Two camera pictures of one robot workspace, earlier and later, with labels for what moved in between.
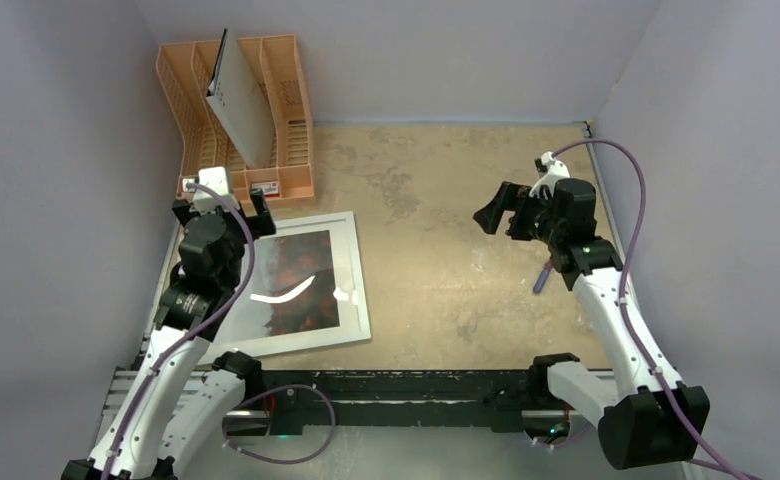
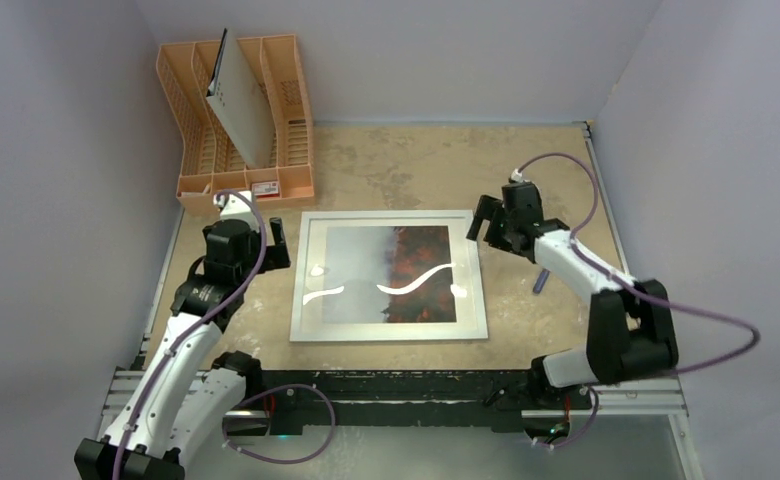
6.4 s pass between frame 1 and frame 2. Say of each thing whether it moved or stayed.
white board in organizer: stayed
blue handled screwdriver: stayed
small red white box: stayed
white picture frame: moved
